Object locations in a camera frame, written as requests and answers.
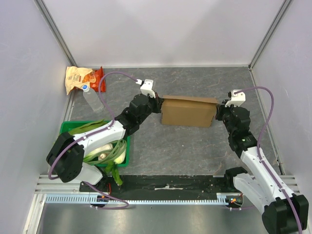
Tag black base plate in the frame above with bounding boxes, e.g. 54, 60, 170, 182
95, 175, 241, 200

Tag red chip bag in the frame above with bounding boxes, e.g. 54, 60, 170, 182
83, 66, 106, 92

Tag brown cardboard box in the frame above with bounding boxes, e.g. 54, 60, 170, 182
161, 96, 218, 128

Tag light blue cable duct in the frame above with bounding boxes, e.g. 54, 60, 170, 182
45, 193, 240, 205

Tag green long beans bundle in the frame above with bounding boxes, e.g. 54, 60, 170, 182
85, 138, 128, 163

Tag beige chip bag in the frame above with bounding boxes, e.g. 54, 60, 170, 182
65, 66, 93, 95

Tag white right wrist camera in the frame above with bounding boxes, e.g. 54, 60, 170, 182
225, 89, 246, 107

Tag clear plastic water bottle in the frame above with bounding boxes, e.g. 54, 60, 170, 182
82, 84, 104, 113

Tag white green bok choy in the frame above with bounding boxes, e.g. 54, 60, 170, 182
82, 143, 127, 164

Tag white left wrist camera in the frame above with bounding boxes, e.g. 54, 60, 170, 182
136, 79, 156, 98

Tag green leafy lettuce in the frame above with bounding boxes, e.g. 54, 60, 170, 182
104, 160, 123, 186

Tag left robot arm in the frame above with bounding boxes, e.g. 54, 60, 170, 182
46, 94, 164, 192

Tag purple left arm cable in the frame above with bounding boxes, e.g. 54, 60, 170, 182
48, 71, 130, 210

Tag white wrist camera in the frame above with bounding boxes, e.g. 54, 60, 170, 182
225, 89, 246, 107
136, 79, 156, 98

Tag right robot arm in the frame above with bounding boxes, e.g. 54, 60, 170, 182
215, 103, 309, 234

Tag green plastic crate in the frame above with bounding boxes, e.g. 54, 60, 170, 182
59, 119, 131, 167

